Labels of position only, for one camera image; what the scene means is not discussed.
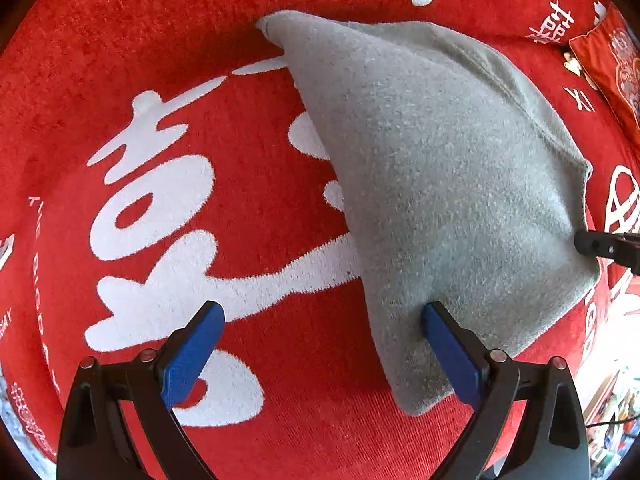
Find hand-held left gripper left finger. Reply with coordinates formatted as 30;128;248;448
57;301;226;480

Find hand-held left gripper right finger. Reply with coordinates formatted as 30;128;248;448
422;301;588;480

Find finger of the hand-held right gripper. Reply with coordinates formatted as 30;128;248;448
574;230;640;275

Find grey knitted small garment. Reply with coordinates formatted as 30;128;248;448
256;10;601;417

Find colourful clutter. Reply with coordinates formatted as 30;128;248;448
582;357;640;480

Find red embroidered pillow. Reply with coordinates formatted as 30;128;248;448
569;2;640;133

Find red printed blanket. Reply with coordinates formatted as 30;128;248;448
0;0;640;480

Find black cable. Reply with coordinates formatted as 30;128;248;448
585;416;640;432

